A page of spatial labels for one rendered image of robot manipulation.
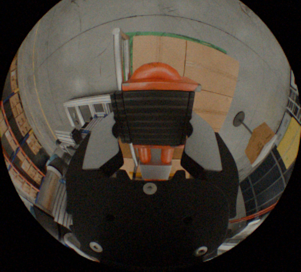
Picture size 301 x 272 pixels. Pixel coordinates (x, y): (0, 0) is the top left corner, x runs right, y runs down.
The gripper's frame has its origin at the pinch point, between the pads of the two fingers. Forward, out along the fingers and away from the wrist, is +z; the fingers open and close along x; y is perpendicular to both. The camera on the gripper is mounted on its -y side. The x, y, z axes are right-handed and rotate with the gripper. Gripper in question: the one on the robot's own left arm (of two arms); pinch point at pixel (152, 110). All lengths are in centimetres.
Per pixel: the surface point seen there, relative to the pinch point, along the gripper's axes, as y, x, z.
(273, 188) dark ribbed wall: 531, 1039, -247
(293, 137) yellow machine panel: 85, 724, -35
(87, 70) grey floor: -14, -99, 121
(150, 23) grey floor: -70, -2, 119
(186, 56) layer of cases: -14, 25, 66
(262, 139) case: 54, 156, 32
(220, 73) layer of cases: -6, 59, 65
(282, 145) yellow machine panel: 175, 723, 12
